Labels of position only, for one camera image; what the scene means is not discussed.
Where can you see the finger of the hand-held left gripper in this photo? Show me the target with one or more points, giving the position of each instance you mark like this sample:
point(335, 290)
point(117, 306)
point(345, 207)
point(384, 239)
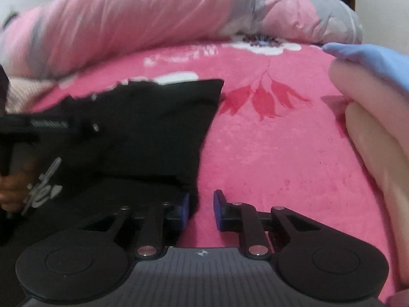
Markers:
point(86, 127)

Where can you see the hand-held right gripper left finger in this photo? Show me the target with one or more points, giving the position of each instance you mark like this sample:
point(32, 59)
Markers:
point(184, 209)

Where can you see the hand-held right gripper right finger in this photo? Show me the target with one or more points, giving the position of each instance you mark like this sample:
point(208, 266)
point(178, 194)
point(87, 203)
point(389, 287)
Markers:
point(219, 211)

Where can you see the black shirt with white print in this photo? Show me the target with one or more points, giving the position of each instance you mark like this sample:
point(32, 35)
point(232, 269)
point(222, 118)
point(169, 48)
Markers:
point(143, 134)

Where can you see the stack of folded pastel clothes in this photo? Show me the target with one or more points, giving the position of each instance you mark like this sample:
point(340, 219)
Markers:
point(380, 153)

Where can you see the person's left hand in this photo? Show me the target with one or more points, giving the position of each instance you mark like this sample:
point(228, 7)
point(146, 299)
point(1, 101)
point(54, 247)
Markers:
point(16, 192)

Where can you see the pink floral blanket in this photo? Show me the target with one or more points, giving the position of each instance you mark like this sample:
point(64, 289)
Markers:
point(271, 150)

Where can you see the pink and grey quilt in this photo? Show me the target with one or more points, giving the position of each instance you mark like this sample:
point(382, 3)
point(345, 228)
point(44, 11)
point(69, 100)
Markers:
point(143, 16)

